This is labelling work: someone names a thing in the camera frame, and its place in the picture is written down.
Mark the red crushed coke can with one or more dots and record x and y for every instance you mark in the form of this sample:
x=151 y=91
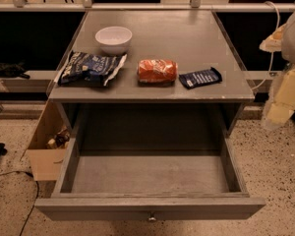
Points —
x=154 y=71

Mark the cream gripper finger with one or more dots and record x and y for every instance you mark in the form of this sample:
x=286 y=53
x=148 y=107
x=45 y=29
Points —
x=281 y=103
x=274 y=41

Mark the dark blue snack bar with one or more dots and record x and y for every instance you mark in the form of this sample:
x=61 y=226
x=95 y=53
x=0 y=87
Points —
x=200 y=78

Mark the items inside cardboard box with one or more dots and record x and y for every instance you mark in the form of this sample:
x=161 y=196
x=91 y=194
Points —
x=59 y=140

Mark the open grey top drawer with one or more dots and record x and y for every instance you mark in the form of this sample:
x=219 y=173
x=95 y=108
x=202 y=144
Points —
x=185 y=185

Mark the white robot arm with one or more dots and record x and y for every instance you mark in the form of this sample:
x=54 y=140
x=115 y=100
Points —
x=288 y=41

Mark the black object on ledge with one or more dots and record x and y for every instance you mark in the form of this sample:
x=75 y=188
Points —
x=15 y=70

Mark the grey wooden cabinet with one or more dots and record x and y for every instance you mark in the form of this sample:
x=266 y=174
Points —
x=192 y=38

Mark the blue chip bag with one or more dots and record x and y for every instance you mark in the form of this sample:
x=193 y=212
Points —
x=91 y=68

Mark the cardboard box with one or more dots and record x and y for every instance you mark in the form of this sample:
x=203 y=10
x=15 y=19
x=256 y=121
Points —
x=45 y=163

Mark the white ceramic bowl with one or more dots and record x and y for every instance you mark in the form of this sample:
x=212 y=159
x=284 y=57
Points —
x=114 y=40

